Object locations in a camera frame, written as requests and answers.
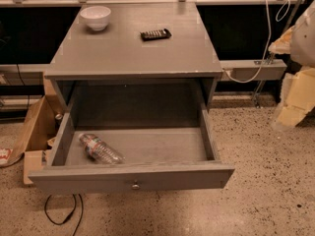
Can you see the red white packet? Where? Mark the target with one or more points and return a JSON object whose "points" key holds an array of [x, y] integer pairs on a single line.
{"points": [[5, 154]]}

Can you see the white ceramic bowl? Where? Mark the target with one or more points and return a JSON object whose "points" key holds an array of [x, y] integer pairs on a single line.
{"points": [[96, 17]]}

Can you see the grey wooden cabinet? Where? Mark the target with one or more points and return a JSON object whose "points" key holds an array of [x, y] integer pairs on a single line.
{"points": [[114, 77]]}

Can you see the slanted metal pole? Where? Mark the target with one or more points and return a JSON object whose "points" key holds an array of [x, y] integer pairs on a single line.
{"points": [[285, 44]]}

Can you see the brown cardboard box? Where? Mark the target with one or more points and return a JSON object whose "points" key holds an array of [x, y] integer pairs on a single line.
{"points": [[39, 127]]}

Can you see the black remote control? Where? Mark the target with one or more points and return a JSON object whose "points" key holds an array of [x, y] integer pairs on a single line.
{"points": [[155, 34]]}

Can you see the grey open top drawer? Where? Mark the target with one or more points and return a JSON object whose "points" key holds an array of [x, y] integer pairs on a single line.
{"points": [[159, 159]]}

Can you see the round metal drawer knob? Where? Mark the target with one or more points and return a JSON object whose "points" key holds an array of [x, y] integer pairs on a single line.
{"points": [[135, 186]]}

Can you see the clear plastic water bottle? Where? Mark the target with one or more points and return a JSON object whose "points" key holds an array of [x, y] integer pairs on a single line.
{"points": [[100, 150]]}

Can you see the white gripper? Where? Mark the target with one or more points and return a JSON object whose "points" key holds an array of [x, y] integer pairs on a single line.
{"points": [[304, 39]]}

